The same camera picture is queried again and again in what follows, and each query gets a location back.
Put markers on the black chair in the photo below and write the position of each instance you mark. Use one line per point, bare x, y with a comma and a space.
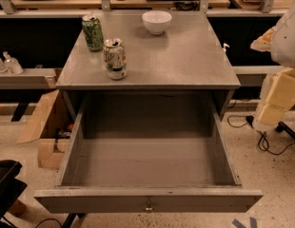
10, 190

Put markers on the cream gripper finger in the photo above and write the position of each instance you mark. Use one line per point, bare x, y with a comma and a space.
277, 97
263, 43

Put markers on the grey side shelf right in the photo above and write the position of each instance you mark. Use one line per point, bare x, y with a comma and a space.
254, 75

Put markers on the black power adapter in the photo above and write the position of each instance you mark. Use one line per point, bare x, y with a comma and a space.
250, 120

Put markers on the grey cabinet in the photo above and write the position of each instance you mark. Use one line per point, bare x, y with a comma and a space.
188, 56

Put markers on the open grey top drawer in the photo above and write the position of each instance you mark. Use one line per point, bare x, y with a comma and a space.
127, 148

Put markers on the blue floor tape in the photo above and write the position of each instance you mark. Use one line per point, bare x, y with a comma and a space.
251, 223

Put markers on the green soda can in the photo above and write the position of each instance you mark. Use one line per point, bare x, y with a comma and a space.
92, 29

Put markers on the white pump bottle top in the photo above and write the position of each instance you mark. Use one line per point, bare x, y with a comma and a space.
225, 47

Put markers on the grey side shelf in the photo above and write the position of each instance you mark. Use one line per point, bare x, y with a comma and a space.
30, 78
254, 75

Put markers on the white ceramic bowl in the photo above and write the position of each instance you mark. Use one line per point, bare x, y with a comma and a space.
156, 21

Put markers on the cardboard box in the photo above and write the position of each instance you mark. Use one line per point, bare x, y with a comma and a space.
48, 118

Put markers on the white 7up can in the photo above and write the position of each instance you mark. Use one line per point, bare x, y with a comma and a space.
115, 58

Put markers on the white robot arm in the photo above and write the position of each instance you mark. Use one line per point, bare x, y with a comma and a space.
282, 49

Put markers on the black chair leg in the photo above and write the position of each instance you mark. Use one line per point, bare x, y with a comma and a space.
283, 127

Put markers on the grey side shelf left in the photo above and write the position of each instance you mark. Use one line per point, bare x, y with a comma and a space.
30, 78

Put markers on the clear sanitizer bottle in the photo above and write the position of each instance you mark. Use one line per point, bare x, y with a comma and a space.
12, 65

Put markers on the metal drawer knob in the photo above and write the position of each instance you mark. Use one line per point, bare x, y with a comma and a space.
148, 208

